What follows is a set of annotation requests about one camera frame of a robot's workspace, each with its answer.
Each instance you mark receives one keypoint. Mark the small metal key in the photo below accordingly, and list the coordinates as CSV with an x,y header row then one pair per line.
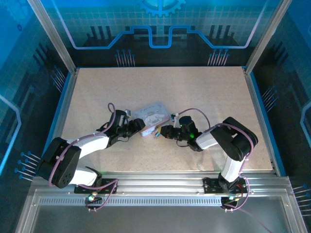
x,y
158,133

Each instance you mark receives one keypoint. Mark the blue table edge strip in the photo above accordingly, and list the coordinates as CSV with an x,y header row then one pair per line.
x,y
62,97
264,109

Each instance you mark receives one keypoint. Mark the black connector box with LED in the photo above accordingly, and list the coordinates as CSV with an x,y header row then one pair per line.
x,y
230,201
93,200

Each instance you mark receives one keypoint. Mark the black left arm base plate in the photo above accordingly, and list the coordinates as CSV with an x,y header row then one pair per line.
x,y
109,188

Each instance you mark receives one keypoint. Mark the slotted metal tray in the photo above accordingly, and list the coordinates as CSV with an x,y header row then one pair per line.
x,y
155,218

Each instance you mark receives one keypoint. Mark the aluminium table side rail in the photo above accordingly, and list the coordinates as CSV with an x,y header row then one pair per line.
x,y
68,97
258,109

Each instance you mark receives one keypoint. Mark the wide aluminium frame rail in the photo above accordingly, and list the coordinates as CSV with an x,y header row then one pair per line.
x,y
160,180

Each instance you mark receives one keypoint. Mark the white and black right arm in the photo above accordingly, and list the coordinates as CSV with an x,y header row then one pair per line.
x,y
238,140

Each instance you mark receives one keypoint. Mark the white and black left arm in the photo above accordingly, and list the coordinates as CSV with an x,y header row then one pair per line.
x,y
92,143

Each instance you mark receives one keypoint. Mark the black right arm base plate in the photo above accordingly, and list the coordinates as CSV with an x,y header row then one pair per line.
x,y
211,185

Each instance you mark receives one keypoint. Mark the aluminium frame post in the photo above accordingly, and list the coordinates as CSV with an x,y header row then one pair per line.
x,y
267,36
53,36

